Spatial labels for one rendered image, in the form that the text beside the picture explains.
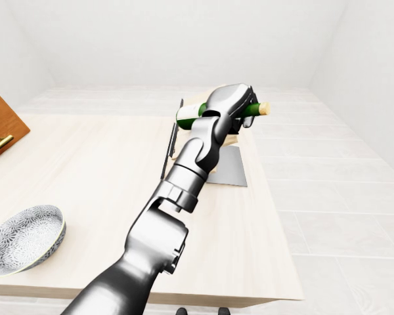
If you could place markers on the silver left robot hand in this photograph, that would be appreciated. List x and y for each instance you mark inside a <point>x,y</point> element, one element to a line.
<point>228,95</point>

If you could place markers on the green wine bottle with cork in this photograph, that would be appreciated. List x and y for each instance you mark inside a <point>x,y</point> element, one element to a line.
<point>188,115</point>

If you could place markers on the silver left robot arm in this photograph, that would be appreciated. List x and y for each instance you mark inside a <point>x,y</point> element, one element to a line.
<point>170,197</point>

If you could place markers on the wood and metal wine rack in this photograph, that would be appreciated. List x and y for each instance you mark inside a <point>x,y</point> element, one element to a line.
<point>228,167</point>

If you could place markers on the small dark shape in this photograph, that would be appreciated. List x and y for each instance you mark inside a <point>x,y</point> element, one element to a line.
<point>182,311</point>
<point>224,311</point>

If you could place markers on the wooden cabinet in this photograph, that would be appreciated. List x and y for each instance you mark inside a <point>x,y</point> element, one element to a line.
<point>5,121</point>

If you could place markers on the grey patterned bowl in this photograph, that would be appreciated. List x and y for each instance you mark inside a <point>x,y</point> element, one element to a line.
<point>23,236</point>

